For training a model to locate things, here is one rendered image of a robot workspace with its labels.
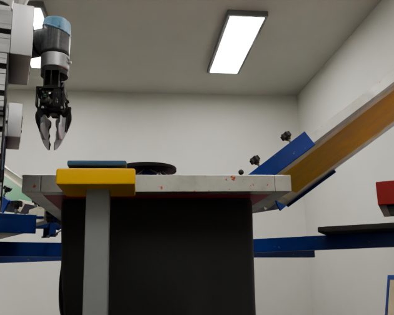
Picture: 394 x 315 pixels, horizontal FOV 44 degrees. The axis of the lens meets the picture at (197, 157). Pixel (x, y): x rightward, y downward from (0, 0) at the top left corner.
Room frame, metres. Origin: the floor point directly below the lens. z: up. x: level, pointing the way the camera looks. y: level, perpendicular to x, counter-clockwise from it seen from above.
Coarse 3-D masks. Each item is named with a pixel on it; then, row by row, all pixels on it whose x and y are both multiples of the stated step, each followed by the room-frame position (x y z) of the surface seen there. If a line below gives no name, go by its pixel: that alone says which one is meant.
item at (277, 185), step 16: (32, 176) 1.01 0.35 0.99; (48, 176) 1.02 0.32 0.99; (144, 176) 1.04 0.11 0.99; (160, 176) 1.05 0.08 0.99; (176, 176) 1.05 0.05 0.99; (192, 176) 1.06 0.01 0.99; (208, 176) 1.06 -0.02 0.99; (224, 176) 1.06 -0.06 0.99; (240, 176) 1.07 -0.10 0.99; (256, 176) 1.07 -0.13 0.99; (272, 176) 1.08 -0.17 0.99; (288, 176) 1.08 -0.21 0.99; (32, 192) 1.02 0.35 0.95; (48, 192) 1.02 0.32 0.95; (144, 192) 1.05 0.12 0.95; (160, 192) 1.06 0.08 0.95; (176, 192) 1.06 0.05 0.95; (192, 192) 1.07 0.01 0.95; (208, 192) 1.07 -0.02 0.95; (224, 192) 1.08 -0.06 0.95; (240, 192) 1.08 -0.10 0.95; (256, 192) 1.09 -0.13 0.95; (272, 192) 1.10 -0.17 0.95; (288, 192) 1.10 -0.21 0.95; (48, 208) 1.26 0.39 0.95; (256, 208) 1.36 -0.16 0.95
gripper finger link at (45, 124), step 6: (42, 120) 1.21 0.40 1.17; (48, 120) 1.23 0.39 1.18; (42, 126) 1.19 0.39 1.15; (48, 126) 1.23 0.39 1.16; (42, 132) 1.20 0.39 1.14; (48, 132) 1.23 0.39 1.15; (42, 138) 1.22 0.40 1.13; (48, 138) 1.23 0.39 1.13; (48, 144) 1.23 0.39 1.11; (48, 150) 1.23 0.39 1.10
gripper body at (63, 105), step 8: (48, 72) 1.19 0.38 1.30; (56, 72) 1.19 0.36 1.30; (64, 72) 1.21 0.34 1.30; (48, 80) 1.19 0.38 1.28; (56, 80) 1.20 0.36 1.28; (64, 80) 1.25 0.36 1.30; (40, 88) 1.17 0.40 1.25; (48, 88) 1.17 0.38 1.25; (56, 88) 1.17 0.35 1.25; (64, 88) 1.18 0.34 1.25; (40, 96) 1.20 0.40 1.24; (48, 96) 1.19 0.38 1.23; (56, 96) 1.17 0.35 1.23; (64, 96) 1.19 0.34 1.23; (40, 104) 1.22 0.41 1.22; (48, 104) 1.18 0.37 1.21; (56, 104) 1.17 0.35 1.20; (64, 104) 1.19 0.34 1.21; (48, 112) 1.22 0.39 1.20; (56, 112) 1.23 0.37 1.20
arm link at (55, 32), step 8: (48, 16) 1.19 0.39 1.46; (56, 16) 1.19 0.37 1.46; (48, 24) 1.19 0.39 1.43; (56, 24) 1.19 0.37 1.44; (64, 24) 1.20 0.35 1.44; (40, 32) 1.20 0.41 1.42; (48, 32) 1.19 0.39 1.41; (56, 32) 1.19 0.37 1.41; (64, 32) 1.20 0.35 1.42; (40, 40) 1.20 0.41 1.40; (48, 40) 1.19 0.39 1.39; (56, 40) 1.19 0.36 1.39; (64, 40) 1.20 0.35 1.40; (40, 48) 1.21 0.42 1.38; (48, 48) 1.19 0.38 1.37; (56, 48) 1.19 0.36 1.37; (64, 48) 1.20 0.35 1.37
